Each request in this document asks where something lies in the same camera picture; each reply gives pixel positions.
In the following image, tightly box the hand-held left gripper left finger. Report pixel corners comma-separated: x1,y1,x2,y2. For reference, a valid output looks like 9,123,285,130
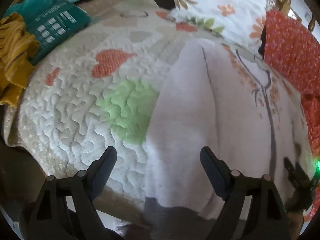
26,146,118,240

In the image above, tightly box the red floral pillow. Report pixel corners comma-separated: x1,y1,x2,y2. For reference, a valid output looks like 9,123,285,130
260,9,320,157

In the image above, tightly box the mustard yellow cloth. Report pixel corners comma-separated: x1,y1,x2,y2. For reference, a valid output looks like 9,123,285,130
0,12,40,105

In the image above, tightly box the teal plastic package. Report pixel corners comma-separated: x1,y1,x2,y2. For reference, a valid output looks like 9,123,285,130
2,0,92,65

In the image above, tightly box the quilted heart-pattern blanket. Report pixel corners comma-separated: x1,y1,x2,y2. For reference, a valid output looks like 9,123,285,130
2,0,320,230

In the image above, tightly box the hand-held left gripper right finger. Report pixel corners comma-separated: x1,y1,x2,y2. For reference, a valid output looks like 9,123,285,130
200,146,292,240

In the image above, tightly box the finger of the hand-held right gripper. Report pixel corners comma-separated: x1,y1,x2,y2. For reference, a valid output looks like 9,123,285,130
284,157,316,208

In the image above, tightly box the white baby garment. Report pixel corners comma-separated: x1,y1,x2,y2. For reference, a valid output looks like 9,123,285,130
144,40,316,222

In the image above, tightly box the white floral pillow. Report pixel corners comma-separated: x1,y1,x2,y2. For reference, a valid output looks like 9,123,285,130
170,0,278,55

